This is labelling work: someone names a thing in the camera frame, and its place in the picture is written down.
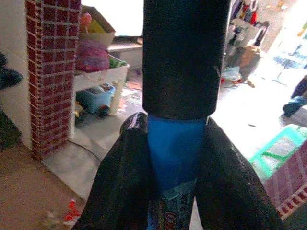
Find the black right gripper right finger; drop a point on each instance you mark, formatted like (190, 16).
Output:
(230, 182)

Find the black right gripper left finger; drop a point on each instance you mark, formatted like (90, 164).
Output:
(121, 182)

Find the red white floor scrap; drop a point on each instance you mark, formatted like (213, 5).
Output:
(71, 213)

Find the green plastic stool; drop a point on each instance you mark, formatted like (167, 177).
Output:
(275, 148)

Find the brick pattern storage box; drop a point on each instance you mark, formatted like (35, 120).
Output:
(291, 182)

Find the light blue toy truck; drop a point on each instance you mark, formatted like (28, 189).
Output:
(96, 98)

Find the person in blue jeans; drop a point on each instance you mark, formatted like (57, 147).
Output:
(296, 100)

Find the white toy shelf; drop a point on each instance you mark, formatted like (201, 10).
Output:
(100, 74)

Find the red brick pattern pillar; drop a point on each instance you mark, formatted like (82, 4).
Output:
(51, 76)

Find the pink mesh toy bag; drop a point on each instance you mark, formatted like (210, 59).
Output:
(92, 56)

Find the cardboard box with toys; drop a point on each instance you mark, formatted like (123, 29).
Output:
(97, 27)

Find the dark cloth pile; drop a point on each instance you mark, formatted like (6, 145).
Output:
(8, 72)

